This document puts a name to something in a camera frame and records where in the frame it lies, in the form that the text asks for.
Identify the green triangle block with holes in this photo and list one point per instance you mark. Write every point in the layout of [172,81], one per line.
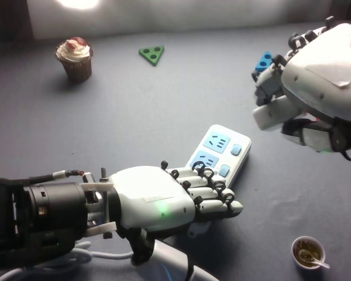
[152,54]

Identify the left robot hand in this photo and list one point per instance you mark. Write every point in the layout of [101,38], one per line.
[146,196]

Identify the white power strip blue sockets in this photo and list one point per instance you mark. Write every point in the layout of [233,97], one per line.
[240,140]

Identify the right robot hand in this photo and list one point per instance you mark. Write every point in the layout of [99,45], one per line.
[319,76]

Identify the blue toy block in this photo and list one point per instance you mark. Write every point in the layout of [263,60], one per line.
[264,62]

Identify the toy cupcake with white frosting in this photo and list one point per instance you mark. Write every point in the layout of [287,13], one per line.
[74,58]

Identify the grey table cloth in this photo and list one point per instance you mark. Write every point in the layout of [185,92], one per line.
[134,117]

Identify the white plastic spoon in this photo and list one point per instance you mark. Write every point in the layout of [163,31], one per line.
[321,264]

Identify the small cup of soup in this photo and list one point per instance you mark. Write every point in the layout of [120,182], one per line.
[298,257]

